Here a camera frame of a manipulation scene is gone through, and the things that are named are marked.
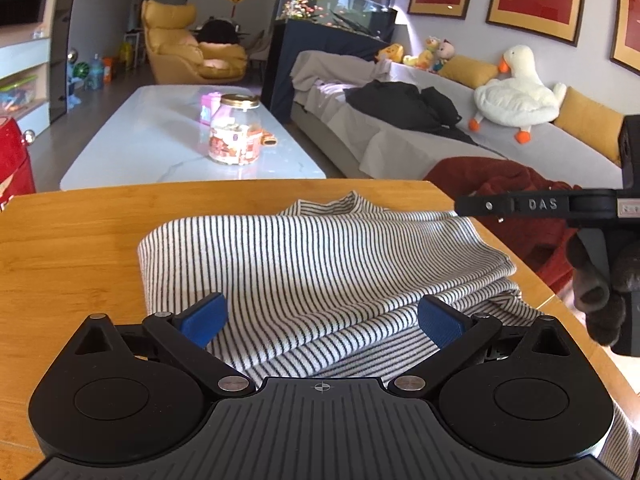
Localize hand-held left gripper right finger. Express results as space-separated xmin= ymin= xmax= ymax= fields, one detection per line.
xmin=389 ymin=296 xmax=577 ymax=401

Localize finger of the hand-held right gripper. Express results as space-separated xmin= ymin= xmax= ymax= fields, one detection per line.
xmin=454 ymin=187 xmax=572 ymax=221

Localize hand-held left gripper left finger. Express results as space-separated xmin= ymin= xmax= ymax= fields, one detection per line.
xmin=70 ymin=292 xmax=256 ymax=398

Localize striped shirt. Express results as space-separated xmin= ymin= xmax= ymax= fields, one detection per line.
xmin=137 ymin=191 xmax=638 ymax=480

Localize black clothes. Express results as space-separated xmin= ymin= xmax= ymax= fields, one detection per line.
xmin=345 ymin=80 xmax=477 ymax=146

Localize person's right hand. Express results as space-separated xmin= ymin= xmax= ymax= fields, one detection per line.
xmin=565 ymin=230 xmax=640 ymax=347

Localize red knitted cloth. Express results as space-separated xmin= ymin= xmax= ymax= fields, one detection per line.
xmin=424 ymin=156 xmax=577 ymax=292

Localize yellow cushion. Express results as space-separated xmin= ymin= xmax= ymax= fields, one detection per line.
xmin=552 ymin=86 xmax=626 ymax=166
xmin=440 ymin=55 xmax=499 ymax=90

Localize grey sofa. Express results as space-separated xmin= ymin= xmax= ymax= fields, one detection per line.
xmin=290 ymin=50 xmax=626 ymax=191

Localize white goose plush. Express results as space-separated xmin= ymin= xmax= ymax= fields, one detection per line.
xmin=468 ymin=45 xmax=568 ymax=145

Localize pig plush doll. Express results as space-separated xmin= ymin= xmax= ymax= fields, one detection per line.
xmin=432 ymin=40 xmax=457 ymax=75

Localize yellow plush toy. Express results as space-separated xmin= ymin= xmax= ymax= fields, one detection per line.
xmin=404 ymin=36 xmax=441 ymax=72

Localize beige sofa cover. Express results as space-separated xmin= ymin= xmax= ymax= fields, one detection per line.
xmin=291 ymin=50 xmax=507 ymax=179

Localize yellow duck toy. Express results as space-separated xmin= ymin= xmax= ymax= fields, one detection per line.
xmin=375 ymin=42 xmax=406 ymax=65

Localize white marble coffee table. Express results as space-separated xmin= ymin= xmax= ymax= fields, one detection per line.
xmin=60 ymin=85 xmax=327 ymax=192

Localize clear snack jar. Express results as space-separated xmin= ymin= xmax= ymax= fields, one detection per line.
xmin=207 ymin=94 xmax=264 ymax=165

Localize pink small box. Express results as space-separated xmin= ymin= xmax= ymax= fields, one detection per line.
xmin=200 ymin=91 xmax=221 ymax=125

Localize fish tank on dark stand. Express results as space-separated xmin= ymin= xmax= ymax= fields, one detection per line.
xmin=261 ymin=0 xmax=399 ymax=122

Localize red round box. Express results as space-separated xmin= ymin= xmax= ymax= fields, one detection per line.
xmin=0 ymin=116 xmax=37 ymax=212

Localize yellow armchair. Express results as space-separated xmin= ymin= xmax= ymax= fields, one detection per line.
xmin=141 ymin=0 xmax=249 ymax=85

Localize black bag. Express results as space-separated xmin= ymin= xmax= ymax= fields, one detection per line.
xmin=197 ymin=17 xmax=242 ymax=46

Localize white TV cabinet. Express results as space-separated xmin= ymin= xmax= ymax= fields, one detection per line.
xmin=0 ymin=24 xmax=69 ymax=137

